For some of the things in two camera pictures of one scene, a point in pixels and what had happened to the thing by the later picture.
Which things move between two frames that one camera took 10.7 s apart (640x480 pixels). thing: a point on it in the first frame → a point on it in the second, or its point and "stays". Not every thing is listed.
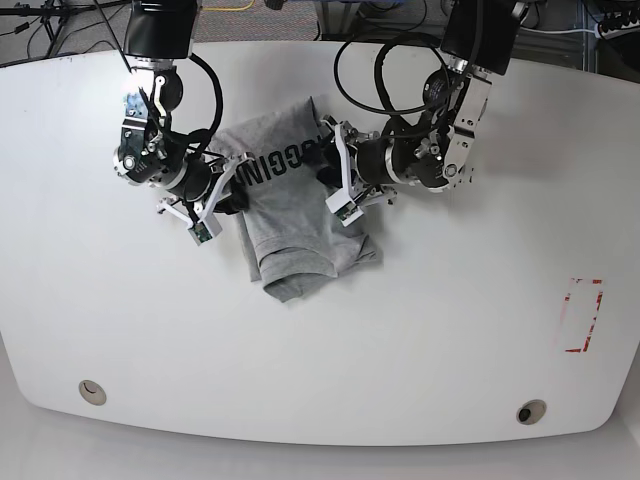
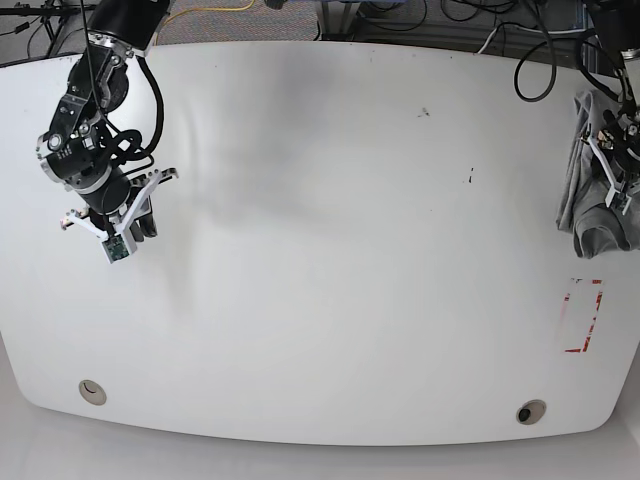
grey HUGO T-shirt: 296,232 → 598,230
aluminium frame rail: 338,19 stays
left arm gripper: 224,181 → 121,229
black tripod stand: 55,16 stays
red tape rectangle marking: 591,327 stays
